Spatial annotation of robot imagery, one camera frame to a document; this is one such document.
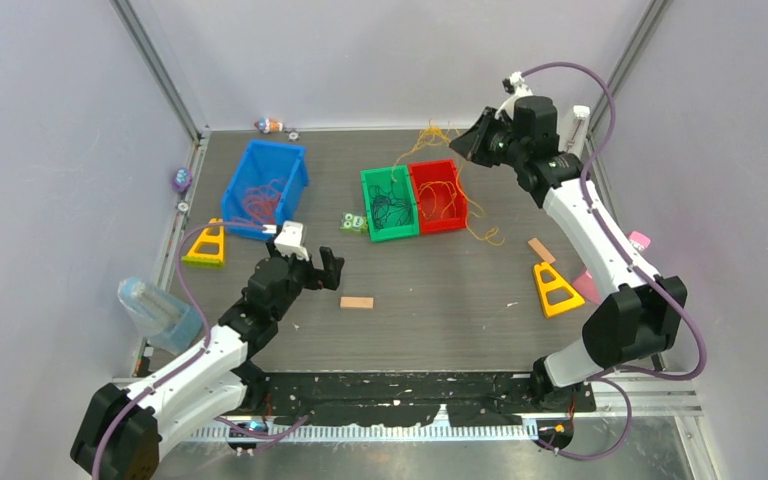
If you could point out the small wooden block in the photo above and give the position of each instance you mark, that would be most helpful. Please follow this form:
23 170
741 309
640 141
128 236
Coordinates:
353 302

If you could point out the white metronome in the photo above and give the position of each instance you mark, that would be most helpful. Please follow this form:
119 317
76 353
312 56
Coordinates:
572 129

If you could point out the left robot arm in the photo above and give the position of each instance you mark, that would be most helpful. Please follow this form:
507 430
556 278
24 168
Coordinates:
127 431

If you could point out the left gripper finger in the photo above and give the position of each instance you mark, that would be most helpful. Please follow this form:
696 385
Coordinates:
331 271
274 251

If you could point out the blue plastic bin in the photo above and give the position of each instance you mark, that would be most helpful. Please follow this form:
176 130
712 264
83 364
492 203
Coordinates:
266 188

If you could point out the purple round toy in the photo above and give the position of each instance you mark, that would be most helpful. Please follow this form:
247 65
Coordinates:
182 180

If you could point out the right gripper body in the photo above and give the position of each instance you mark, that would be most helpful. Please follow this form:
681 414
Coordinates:
499 146

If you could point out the small colourful figurine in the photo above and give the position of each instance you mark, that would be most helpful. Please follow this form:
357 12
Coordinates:
266 125

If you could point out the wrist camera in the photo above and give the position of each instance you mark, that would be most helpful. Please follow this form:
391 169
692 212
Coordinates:
289 236
516 88

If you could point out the green monster toy block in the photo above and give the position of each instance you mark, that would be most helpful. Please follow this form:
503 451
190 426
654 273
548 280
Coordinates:
354 223

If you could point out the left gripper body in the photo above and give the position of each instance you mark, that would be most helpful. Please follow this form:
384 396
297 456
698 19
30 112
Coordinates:
303 274

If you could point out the green plastic bin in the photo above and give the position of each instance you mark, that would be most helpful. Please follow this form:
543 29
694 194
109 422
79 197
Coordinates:
390 203

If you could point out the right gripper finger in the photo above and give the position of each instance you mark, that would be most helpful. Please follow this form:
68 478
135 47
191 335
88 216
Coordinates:
470 146
485 126

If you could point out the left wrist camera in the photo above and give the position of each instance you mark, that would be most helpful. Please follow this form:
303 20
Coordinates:
289 236

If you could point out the clear plastic container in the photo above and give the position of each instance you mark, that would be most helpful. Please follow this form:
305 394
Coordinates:
164 320

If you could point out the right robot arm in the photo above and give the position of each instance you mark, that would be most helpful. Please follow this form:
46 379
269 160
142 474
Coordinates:
638 316

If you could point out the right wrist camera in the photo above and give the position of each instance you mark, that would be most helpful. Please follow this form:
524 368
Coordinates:
516 88

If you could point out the yellow ladder toy right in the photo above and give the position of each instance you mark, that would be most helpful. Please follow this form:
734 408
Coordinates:
556 295

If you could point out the yellow triangle ladder toy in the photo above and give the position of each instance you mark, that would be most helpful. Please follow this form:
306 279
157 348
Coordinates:
208 249

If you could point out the red plastic bin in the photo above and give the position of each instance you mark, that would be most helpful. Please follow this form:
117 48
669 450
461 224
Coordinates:
441 204

